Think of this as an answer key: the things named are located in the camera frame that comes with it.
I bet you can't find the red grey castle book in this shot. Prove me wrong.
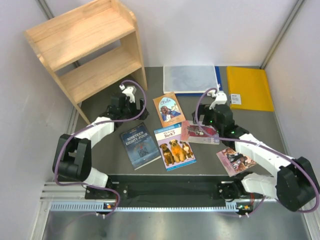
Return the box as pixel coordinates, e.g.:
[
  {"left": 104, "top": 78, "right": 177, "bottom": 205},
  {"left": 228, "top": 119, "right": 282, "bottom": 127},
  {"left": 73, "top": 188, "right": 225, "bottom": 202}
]
[{"left": 180, "top": 120, "right": 220, "bottom": 145}]

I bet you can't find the blue Nineteen Eighty-Four book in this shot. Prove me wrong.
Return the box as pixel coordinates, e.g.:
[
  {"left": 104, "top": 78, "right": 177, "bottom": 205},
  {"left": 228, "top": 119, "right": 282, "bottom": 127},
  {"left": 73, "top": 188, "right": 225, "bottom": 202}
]
[{"left": 120, "top": 123, "right": 161, "bottom": 170}]

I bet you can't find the Why Do Dogs Bark book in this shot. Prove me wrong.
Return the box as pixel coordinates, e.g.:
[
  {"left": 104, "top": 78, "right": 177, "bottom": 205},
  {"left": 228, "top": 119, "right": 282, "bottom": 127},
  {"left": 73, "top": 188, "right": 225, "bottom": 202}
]
[{"left": 154, "top": 123, "right": 196, "bottom": 171}]

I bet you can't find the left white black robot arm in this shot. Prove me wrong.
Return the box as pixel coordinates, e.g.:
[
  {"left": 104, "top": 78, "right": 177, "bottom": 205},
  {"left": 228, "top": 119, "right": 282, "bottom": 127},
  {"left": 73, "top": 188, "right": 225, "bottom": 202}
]
[{"left": 52, "top": 89, "right": 148, "bottom": 199}]

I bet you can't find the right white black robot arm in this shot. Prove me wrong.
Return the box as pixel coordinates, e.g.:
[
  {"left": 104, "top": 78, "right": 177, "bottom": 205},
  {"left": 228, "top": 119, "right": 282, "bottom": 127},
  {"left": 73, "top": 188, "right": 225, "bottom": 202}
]
[{"left": 192, "top": 103, "right": 320, "bottom": 213}]

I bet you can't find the blue file folder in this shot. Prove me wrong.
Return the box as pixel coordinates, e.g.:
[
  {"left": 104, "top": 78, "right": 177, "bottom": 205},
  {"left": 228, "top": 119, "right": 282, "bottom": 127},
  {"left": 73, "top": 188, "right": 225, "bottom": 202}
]
[{"left": 173, "top": 66, "right": 223, "bottom": 96}]

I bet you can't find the yellow file folder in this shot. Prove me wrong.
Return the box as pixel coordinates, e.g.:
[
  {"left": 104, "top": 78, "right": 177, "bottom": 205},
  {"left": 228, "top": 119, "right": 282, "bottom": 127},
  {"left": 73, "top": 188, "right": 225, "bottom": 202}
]
[{"left": 226, "top": 66, "right": 274, "bottom": 112}]

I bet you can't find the pink Taming of Shrew book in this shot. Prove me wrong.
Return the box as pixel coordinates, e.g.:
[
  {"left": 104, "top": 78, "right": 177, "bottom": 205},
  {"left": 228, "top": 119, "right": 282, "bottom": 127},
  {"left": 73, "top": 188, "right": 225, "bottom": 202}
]
[{"left": 216, "top": 148, "right": 257, "bottom": 177}]

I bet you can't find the clear plastic file folder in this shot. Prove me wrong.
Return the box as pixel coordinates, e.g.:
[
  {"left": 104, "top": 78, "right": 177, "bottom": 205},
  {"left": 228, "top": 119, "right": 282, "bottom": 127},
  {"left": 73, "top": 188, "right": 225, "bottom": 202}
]
[{"left": 163, "top": 65, "right": 220, "bottom": 95}]

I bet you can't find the orange Othello book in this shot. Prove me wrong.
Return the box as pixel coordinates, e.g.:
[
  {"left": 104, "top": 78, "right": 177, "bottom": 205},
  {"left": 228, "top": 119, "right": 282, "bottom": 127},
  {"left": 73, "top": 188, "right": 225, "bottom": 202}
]
[{"left": 153, "top": 92, "right": 186, "bottom": 128}]

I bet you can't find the wooden two-tier shelf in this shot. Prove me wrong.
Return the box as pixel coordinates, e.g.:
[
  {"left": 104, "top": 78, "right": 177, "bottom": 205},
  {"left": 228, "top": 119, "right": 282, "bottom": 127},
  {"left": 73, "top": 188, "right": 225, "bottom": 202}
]
[{"left": 24, "top": 0, "right": 147, "bottom": 117}]

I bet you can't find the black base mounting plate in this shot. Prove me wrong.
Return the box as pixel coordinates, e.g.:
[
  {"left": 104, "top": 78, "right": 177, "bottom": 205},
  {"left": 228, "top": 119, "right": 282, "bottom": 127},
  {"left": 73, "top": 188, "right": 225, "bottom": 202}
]
[{"left": 84, "top": 174, "right": 253, "bottom": 207}]

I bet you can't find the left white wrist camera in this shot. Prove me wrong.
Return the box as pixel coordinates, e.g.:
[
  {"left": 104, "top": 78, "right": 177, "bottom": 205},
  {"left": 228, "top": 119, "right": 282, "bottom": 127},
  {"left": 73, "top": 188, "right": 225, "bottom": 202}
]
[{"left": 119, "top": 84, "right": 137, "bottom": 103}]

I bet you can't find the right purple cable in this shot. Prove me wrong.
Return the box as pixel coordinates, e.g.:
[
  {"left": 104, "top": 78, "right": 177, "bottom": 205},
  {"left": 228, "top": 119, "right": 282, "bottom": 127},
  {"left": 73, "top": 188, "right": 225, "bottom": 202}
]
[{"left": 194, "top": 87, "right": 320, "bottom": 218}]

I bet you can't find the purple cable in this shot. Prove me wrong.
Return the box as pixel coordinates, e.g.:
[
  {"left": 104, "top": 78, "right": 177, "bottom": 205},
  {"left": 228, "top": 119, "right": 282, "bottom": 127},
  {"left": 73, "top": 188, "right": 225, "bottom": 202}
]
[
  {"left": 194, "top": 87, "right": 320, "bottom": 218},
  {"left": 53, "top": 79, "right": 147, "bottom": 220}
]

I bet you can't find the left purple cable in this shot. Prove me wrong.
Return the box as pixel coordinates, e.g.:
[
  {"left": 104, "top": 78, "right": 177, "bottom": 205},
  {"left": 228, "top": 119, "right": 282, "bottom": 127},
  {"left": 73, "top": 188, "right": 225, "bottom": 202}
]
[{"left": 53, "top": 79, "right": 147, "bottom": 220}]

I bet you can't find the aluminium rail frame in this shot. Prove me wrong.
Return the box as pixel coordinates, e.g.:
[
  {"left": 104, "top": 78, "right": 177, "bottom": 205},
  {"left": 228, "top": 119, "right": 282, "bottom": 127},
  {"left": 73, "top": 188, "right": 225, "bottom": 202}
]
[{"left": 31, "top": 182, "right": 320, "bottom": 240}]

